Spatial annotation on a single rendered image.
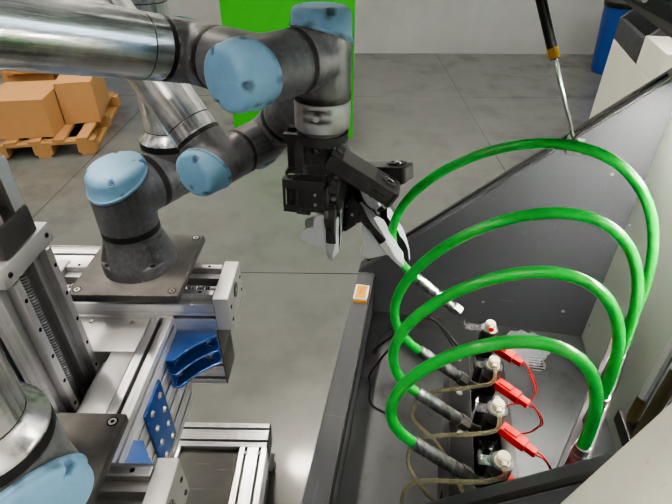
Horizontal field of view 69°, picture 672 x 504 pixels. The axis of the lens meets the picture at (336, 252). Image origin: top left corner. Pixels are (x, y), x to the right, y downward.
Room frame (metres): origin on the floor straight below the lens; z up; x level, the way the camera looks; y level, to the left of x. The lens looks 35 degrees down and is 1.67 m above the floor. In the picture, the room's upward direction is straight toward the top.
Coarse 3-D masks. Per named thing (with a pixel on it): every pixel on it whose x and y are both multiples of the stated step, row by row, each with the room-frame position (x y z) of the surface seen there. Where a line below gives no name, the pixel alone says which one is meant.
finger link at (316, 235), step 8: (320, 216) 0.62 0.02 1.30; (320, 224) 0.62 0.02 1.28; (336, 224) 0.61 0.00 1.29; (304, 232) 0.63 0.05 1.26; (312, 232) 0.62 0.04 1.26; (320, 232) 0.62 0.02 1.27; (336, 232) 0.61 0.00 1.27; (304, 240) 0.63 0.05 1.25; (312, 240) 0.62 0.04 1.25; (320, 240) 0.62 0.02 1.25; (336, 240) 0.61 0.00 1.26; (328, 248) 0.61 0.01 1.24; (336, 248) 0.62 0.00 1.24; (328, 256) 0.62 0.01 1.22
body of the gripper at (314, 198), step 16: (288, 128) 0.66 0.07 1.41; (288, 144) 0.65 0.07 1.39; (304, 144) 0.62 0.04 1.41; (320, 144) 0.61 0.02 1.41; (336, 144) 0.61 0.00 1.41; (288, 160) 0.65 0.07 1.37; (304, 160) 0.64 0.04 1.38; (320, 160) 0.63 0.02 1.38; (288, 176) 0.64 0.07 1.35; (304, 176) 0.63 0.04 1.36; (320, 176) 0.63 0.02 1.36; (336, 176) 0.62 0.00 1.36; (288, 192) 0.63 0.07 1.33; (304, 192) 0.62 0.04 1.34; (320, 192) 0.61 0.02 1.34; (336, 192) 0.60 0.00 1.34; (288, 208) 0.62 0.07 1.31; (304, 208) 0.61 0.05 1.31; (320, 208) 0.61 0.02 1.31; (336, 208) 0.60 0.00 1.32
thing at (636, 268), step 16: (544, 208) 0.50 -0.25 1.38; (560, 208) 0.50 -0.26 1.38; (480, 224) 0.52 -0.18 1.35; (496, 224) 0.51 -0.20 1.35; (592, 224) 0.49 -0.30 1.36; (608, 224) 0.49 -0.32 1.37; (448, 240) 0.52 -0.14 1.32; (464, 240) 0.51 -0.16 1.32; (624, 240) 0.48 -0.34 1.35; (432, 256) 0.52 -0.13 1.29; (416, 272) 0.52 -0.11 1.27; (640, 272) 0.48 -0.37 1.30; (400, 288) 0.53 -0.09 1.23; (640, 288) 0.47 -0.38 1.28; (640, 304) 0.47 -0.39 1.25; (416, 352) 0.52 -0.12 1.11; (432, 352) 0.53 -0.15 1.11; (624, 352) 0.47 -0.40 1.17; (448, 368) 0.51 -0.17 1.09; (464, 384) 0.50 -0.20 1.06
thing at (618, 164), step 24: (504, 144) 0.61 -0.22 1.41; (528, 144) 0.60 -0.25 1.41; (552, 144) 0.59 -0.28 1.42; (576, 144) 0.59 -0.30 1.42; (456, 168) 0.63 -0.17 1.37; (624, 168) 0.57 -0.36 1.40; (408, 192) 0.65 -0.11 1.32; (648, 192) 0.56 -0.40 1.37; (648, 216) 0.55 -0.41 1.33; (648, 240) 0.55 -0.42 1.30; (648, 264) 0.55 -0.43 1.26; (648, 288) 0.54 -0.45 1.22
